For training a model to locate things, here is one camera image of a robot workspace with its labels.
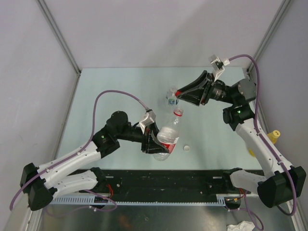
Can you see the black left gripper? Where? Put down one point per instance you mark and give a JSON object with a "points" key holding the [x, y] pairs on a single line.
{"points": [[145, 142]]}

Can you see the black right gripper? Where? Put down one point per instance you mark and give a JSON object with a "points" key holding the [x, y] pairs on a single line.
{"points": [[195, 92]]}

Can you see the red label water bottle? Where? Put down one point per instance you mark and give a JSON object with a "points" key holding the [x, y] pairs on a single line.
{"points": [[170, 133]]}

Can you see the red bottle cap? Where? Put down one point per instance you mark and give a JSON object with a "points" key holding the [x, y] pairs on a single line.
{"points": [[177, 93]]}

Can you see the blue white label water bottle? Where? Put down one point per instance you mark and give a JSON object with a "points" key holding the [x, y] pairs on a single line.
{"points": [[171, 97]]}

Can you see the white bottle cap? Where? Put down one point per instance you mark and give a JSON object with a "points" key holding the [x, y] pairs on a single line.
{"points": [[186, 148]]}

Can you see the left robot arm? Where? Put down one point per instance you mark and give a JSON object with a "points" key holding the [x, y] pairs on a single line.
{"points": [[44, 183]]}

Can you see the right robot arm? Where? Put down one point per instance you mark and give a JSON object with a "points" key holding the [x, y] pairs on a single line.
{"points": [[282, 181]]}

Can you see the yellow juice bottle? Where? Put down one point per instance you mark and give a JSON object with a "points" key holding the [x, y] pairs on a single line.
{"points": [[273, 136]]}

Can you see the crumpled white tissue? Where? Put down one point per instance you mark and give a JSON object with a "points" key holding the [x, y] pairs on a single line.
{"points": [[242, 226]]}

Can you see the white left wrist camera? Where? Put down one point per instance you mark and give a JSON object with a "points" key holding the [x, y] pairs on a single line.
{"points": [[147, 119]]}

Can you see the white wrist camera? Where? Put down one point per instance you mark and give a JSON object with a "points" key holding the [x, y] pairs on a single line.
{"points": [[147, 119], [218, 66]]}

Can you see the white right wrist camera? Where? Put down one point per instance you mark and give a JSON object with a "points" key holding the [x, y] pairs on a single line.
{"points": [[218, 66]]}

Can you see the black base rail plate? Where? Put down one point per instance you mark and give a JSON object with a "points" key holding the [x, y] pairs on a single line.
{"points": [[165, 186]]}

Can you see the right aluminium frame post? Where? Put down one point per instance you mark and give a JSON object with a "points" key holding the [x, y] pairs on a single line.
{"points": [[274, 25]]}

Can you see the aluminium frame post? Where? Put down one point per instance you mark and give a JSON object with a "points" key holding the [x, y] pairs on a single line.
{"points": [[274, 25], [58, 35]]}

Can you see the left aluminium frame post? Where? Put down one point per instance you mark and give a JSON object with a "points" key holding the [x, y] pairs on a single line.
{"points": [[58, 35]]}

